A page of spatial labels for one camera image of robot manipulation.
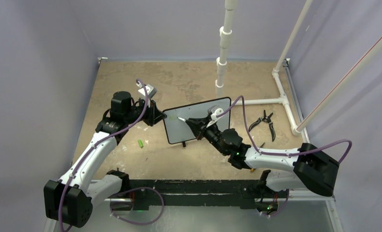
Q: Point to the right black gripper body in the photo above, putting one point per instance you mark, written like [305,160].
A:
[212,133]

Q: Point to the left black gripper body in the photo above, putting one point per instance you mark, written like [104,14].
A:
[135,111]

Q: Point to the small black-framed whiteboard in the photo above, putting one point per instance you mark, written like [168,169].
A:
[177,131]

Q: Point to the green marker cap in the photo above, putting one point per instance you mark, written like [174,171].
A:
[141,145]

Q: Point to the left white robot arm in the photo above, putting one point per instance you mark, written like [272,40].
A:
[71,199]

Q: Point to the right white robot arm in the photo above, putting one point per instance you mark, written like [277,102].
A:
[305,167]

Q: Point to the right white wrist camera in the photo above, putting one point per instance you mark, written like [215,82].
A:
[214,114]

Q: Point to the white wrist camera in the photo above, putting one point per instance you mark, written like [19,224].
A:
[214,114]
[150,90]

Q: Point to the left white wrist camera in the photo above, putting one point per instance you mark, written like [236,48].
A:
[150,90]

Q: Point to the white PVC pipe frame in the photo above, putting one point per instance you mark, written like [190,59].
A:
[221,62]

